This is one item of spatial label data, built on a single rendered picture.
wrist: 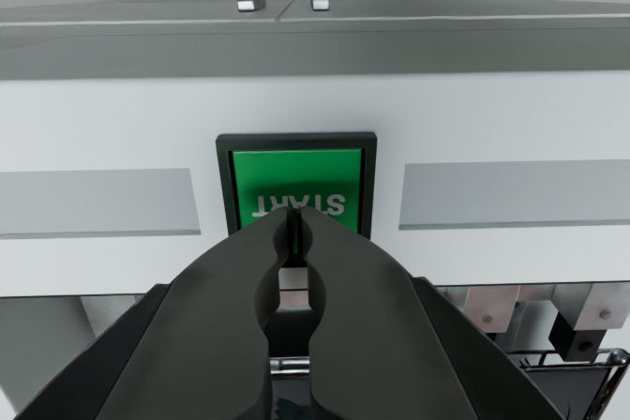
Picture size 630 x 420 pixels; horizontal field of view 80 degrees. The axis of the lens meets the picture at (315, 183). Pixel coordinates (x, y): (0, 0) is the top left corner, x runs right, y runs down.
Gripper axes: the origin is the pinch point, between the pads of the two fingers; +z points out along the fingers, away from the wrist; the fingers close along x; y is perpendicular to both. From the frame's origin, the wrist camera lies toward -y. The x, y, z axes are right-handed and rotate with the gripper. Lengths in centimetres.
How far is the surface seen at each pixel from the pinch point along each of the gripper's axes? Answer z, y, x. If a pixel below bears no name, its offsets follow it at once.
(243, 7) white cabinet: 36.1, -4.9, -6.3
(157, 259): 2.1, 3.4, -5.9
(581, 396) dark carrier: 8.1, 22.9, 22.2
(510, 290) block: 7.3, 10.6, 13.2
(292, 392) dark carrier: 8.1, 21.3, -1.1
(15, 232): 2.5, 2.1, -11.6
